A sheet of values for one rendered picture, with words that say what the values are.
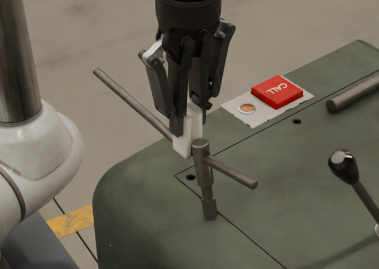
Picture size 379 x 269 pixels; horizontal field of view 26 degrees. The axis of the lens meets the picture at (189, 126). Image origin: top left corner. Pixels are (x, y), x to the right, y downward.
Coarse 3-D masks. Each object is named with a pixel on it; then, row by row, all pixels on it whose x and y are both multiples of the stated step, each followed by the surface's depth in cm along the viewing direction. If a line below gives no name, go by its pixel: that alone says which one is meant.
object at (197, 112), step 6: (192, 102) 103; (192, 108) 102; (198, 108) 102; (192, 114) 103; (198, 114) 102; (192, 120) 103; (198, 120) 102; (192, 126) 104; (198, 126) 103; (192, 132) 104; (198, 132) 103; (192, 138) 105; (198, 138) 104
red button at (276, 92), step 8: (272, 80) 132; (280, 80) 132; (256, 88) 130; (264, 88) 130; (272, 88) 130; (280, 88) 130; (288, 88) 130; (296, 88) 130; (256, 96) 130; (264, 96) 129; (272, 96) 128; (280, 96) 128; (288, 96) 128; (296, 96) 129; (272, 104) 128; (280, 104) 128
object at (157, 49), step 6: (162, 36) 93; (156, 42) 93; (150, 48) 93; (156, 48) 93; (162, 48) 93; (144, 54) 93; (150, 54) 93; (156, 54) 93; (162, 54) 94; (144, 60) 93; (162, 60) 93
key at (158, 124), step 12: (96, 72) 117; (108, 84) 115; (120, 96) 114; (132, 96) 113; (144, 108) 111; (156, 120) 109; (168, 132) 108; (216, 168) 101; (228, 168) 99; (240, 180) 98; (252, 180) 96
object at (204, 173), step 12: (192, 144) 102; (204, 144) 102; (204, 156) 102; (204, 168) 103; (204, 180) 104; (204, 192) 106; (204, 204) 107; (216, 204) 107; (204, 216) 108; (216, 216) 108
